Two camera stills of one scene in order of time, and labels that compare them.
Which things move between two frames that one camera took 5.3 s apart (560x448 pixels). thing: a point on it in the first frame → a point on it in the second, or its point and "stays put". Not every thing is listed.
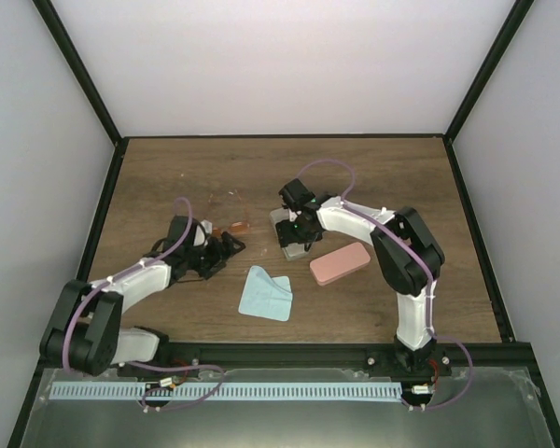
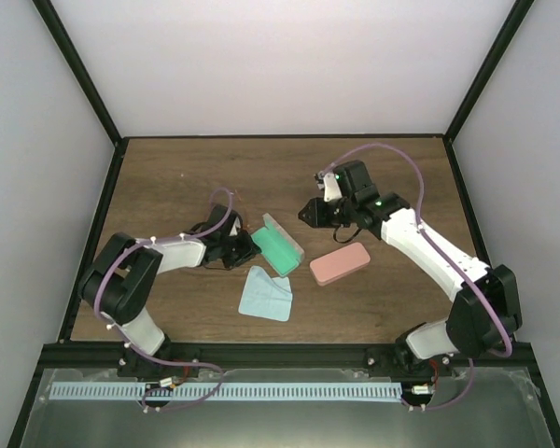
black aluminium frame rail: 443,356 stays put
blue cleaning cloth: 265,297 stays put
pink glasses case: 339,263 stays put
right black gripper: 287,237 → 318,219
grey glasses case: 293,251 → 278,246
